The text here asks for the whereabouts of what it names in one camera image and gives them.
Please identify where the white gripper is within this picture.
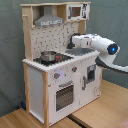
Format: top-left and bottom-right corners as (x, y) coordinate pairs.
(72, 35), (91, 48)

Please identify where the white toy microwave door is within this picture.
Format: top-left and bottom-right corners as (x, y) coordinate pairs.
(67, 3), (90, 21)

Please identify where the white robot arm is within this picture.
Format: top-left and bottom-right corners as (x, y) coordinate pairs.
(72, 34), (128, 74)

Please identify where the wooden toy kitchen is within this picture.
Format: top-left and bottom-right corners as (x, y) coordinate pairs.
(22, 2), (99, 128)

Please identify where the black toy faucet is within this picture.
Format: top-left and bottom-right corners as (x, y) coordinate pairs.
(67, 33), (81, 49)

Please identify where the red right stove knob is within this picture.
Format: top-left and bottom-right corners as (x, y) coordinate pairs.
(71, 66), (79, 73)

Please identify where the white fridge door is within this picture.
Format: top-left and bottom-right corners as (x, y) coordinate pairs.
(80, 56), (101, 106)

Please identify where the black stovetop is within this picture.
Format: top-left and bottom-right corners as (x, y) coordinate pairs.
(34, 53), (71, 66)

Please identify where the small metal pot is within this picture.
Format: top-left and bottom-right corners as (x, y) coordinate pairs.
(41, 51), (56, 62)

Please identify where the grey range hood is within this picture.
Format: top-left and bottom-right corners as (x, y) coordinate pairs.
(35, 5), (64, 27)

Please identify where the oven door with window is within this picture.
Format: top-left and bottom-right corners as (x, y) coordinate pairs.
(55, 80), (75, 112)

